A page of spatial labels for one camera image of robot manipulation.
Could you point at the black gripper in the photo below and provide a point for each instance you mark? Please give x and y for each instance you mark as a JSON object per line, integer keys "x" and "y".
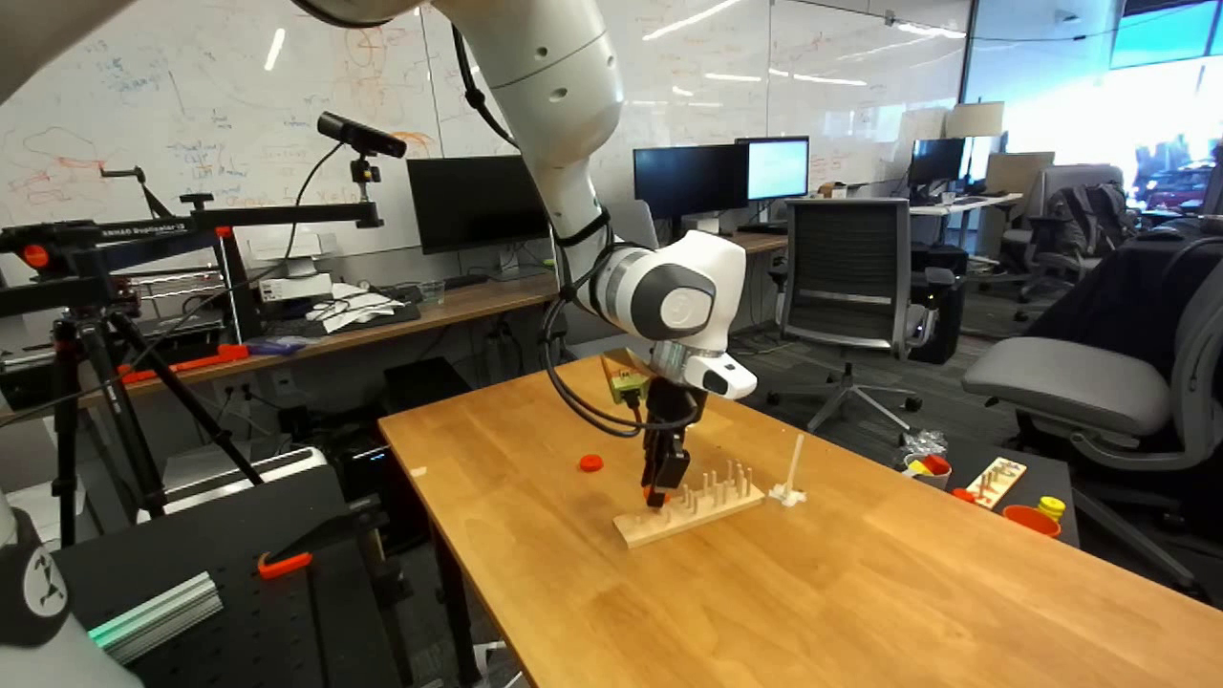
{"x": 672, "y": 409}

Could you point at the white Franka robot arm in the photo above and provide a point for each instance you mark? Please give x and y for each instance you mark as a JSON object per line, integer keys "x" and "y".
{"x": 548, "y": 90}

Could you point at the wooden peg stand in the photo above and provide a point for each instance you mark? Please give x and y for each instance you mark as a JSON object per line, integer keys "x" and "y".
{"x": 712, "y": 504}

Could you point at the clear plastic peg stand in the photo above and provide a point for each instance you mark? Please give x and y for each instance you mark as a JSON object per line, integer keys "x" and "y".
{"x": 790, "y": 493}

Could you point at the clear plastic bag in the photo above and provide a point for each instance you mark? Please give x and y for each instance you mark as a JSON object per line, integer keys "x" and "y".
{"x": 920, "y": 445}

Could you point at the black mesh office chair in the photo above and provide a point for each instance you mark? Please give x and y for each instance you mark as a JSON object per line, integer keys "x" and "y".
{"x": 848, "y": 274}

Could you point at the red measuring cup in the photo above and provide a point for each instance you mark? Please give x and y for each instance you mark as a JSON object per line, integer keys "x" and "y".
{"x": 937, "y": 468}

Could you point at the long wooden desk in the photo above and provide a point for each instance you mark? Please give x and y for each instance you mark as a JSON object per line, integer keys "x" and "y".
{"x": 444, "y": 306}

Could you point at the dark computer monitor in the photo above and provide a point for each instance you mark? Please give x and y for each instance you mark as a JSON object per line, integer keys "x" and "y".
{"x": 690, "y": 179}

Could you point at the small red toy piece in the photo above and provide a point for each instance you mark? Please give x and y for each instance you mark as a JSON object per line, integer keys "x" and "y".
{"x": 965, "y": 493}

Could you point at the lit screen monitor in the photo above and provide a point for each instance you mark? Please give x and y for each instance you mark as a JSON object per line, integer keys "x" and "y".
{"x": 779, "y": 170}

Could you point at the large black monitor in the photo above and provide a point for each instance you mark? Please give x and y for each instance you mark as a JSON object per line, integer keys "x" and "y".
{"x": 479, "y": 202}

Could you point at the white papers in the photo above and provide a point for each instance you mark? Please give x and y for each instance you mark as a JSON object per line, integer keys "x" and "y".
{"x": 349, "y": 306}

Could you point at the orange plastic cup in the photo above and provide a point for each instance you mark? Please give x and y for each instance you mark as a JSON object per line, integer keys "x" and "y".
{"x": 1025, "y": 523}

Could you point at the black storage crate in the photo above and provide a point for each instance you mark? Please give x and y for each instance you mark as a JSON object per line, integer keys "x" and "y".
{"x": 1037, "y": 474}

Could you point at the small yellow block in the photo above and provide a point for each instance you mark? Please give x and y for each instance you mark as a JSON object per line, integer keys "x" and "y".
{"x": 1053, "y": 505}

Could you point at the small distant monitor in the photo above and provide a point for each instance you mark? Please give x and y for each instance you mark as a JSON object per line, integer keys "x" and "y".
{"x": 937, "y": 158}

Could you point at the grey office chair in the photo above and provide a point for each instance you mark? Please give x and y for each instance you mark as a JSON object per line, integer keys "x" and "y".
{"x": 1070, "y": 385}

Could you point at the black cart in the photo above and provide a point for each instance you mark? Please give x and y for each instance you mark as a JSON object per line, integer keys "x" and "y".
{"x": 253, "y": 637}

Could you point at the distant black office chair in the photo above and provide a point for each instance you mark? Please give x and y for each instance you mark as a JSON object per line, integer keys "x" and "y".
{"x": 1074, "y": 223}

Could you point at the orange bar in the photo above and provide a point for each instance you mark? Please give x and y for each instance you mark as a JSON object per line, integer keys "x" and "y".
{"x": 193, "y": 366}

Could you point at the grey metal tube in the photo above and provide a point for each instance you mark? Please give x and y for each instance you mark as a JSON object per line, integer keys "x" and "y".
{"x": 154, "y": 618}

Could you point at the yellow-green wrist camera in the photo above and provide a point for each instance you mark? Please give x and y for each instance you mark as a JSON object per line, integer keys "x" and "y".
{"x": 626, "y": 385}

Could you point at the silver metal rail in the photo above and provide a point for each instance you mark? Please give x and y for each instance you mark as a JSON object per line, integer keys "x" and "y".
{"x": 253, "y": 474}

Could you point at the black stereo camera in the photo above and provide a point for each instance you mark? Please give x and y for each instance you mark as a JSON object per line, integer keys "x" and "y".
{"x": 361, "y": 135}

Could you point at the black camera tripod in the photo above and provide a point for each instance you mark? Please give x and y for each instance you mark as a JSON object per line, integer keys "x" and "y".
{"x": 78, "y": 347}

